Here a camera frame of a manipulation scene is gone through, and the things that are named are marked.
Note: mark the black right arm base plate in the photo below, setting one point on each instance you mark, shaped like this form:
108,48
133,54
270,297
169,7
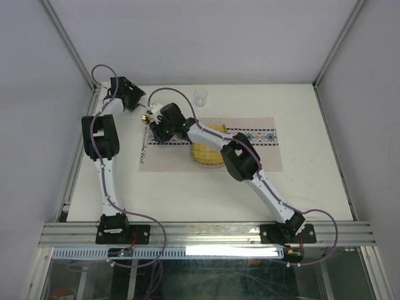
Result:
273,234

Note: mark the right aluminium frame post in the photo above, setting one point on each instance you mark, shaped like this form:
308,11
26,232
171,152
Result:
346,28

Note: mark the aluminium frame post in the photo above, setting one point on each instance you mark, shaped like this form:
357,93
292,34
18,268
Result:
346,28
59,28

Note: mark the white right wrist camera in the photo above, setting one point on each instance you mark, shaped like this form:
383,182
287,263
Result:
154,111

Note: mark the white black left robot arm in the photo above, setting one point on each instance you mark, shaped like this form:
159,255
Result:
101,145

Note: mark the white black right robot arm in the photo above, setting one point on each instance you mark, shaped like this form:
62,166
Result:
240,159

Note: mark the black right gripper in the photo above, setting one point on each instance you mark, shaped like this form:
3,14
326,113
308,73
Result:
155,129

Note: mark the patterned white placemat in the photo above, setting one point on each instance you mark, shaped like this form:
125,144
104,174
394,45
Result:
178,155

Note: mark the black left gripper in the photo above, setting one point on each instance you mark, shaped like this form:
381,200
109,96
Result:
138,94

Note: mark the aluminium front mounting rail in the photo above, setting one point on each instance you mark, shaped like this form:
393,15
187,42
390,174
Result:
348,234

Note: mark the gold spoon green handle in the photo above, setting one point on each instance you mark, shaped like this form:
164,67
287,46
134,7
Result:
147,119

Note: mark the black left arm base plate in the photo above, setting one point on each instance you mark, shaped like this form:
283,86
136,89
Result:
134,234

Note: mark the yellow woven pattern plate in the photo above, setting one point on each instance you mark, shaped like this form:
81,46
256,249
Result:
206,156

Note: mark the left aluminium frame post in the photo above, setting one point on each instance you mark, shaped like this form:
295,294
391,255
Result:
59,28

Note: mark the white slotted cable duct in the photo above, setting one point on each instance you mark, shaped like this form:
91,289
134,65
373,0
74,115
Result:
150,253

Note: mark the clear drinking glass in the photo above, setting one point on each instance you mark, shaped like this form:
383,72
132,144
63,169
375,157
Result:
200,98

